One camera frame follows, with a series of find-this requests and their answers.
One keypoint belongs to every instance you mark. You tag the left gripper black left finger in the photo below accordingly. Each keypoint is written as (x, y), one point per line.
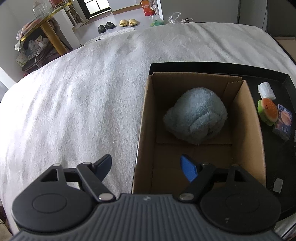
(89, 177)

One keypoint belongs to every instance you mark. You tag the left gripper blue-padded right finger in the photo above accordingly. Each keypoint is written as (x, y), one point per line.
(202, 177)

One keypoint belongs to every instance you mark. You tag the brown cardboard box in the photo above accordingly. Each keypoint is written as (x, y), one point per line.
(157, 167)

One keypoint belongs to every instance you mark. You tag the light blue fluffy plush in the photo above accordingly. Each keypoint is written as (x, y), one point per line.
(199, 114)

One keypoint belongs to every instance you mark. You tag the white fluffy blanket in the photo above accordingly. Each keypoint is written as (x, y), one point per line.
(88, 103)

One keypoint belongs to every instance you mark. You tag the black shallow tray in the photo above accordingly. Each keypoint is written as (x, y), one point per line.
(266, 152)

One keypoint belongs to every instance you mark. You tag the yellow-framed cluttered shelf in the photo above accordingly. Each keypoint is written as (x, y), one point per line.
(33, 44)

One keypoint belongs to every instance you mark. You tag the left black slipper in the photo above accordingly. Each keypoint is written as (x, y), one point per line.
(101, 29)

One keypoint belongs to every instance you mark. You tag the green plastic bag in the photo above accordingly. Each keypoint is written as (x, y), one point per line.
(156, 23)

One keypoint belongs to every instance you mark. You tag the clear plastic bag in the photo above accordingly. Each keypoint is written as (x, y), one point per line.
(174, 18)

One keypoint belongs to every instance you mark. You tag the dark framed window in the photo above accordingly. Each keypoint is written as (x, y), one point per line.
(92, 8)

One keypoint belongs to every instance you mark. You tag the orange cardboard box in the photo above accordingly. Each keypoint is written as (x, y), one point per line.
(146, 6)

